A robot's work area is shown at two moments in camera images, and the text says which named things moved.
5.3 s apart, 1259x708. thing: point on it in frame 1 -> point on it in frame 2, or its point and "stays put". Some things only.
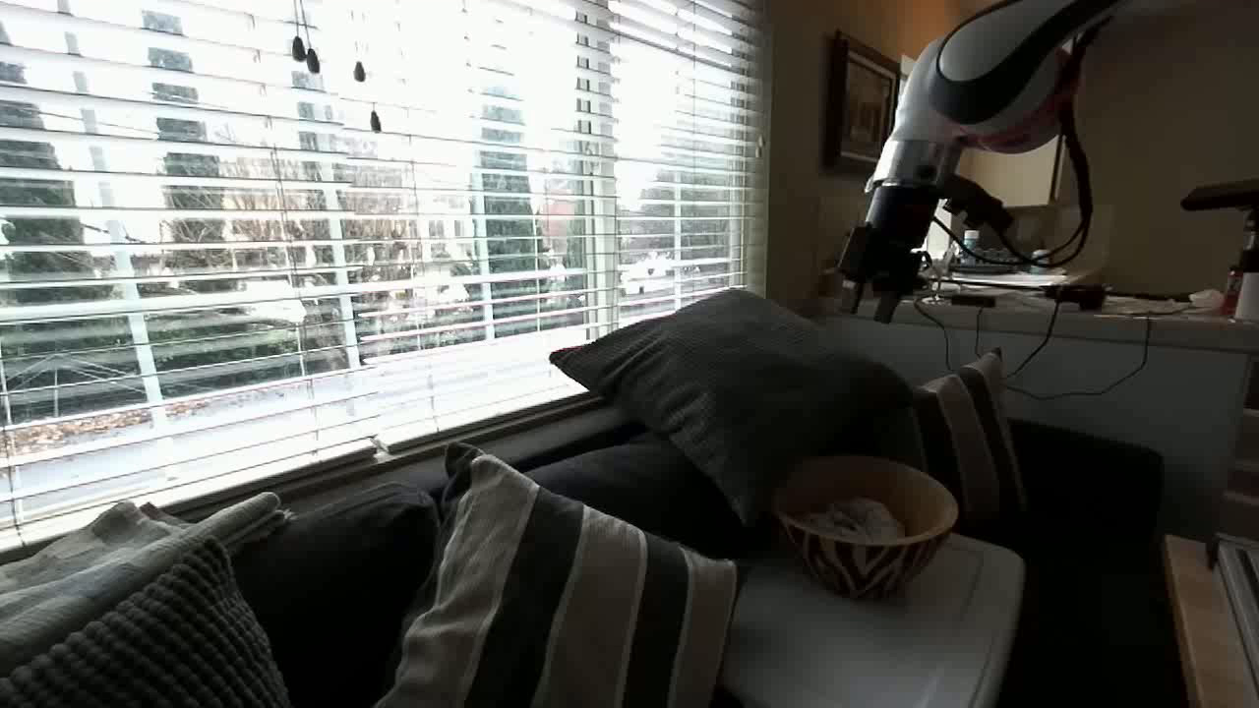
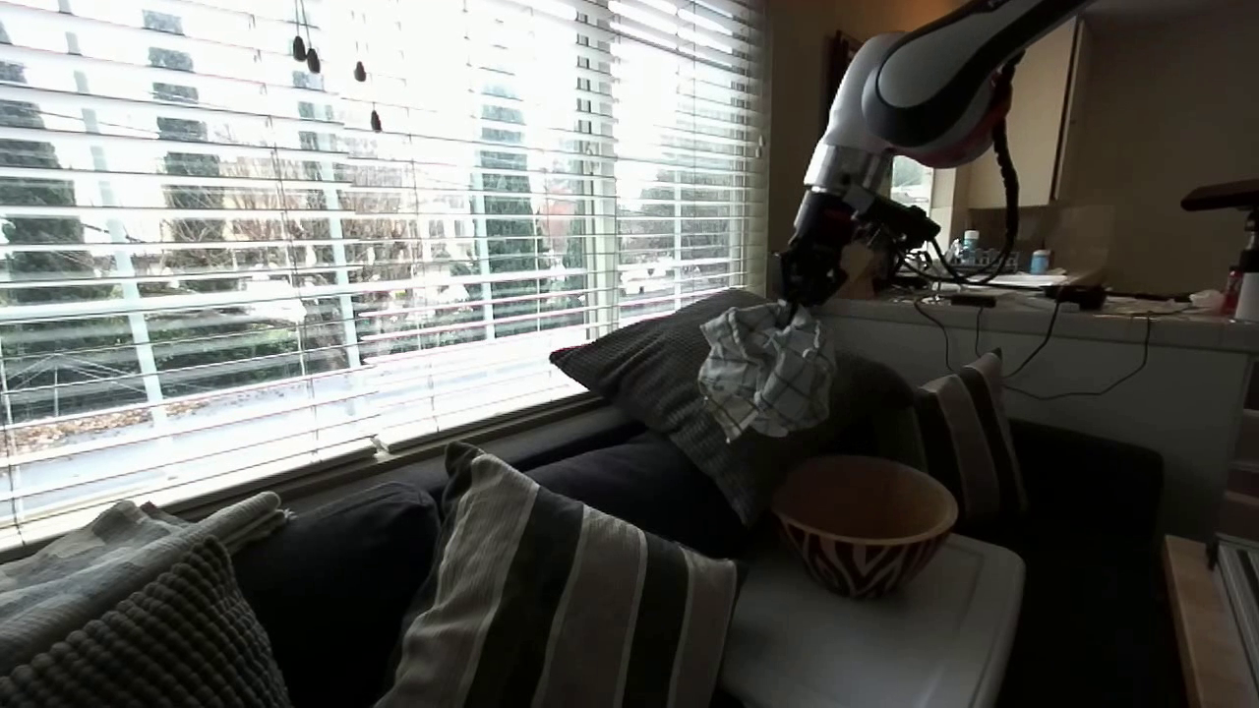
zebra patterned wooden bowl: (865, 524) stays put
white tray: (933, 641) stays put
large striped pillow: (548, 604) stays put
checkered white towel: (859, 520) -> (756, 368)
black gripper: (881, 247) -> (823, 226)
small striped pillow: (974, 430) stays put
